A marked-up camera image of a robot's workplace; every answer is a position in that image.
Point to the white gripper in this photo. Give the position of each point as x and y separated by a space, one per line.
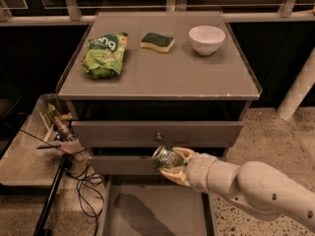
201 171

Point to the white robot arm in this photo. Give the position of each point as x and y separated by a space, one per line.
255 187

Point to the grey bottom drawer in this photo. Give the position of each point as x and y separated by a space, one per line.
152 206

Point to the grey drawer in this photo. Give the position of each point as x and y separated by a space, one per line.
124 165
151 134
152 206

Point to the grey middle drawer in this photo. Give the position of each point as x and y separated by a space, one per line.
124 165

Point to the grey top drawer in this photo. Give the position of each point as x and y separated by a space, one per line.
151 134

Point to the grey drawer cabinet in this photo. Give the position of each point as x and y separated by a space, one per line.
180 85

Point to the green yellow sponge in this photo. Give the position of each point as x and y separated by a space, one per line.
157 42

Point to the white bowl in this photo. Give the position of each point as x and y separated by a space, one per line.
206 40

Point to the clutter inside bin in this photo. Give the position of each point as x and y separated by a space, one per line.
58 122

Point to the green chip bag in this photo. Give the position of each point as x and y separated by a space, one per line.
104 56

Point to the clear plastic bin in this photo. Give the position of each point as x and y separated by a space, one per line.
34 155

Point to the white diagonal pole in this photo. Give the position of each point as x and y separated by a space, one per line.
302 84

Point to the white window railing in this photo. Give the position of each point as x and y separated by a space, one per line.
44 12

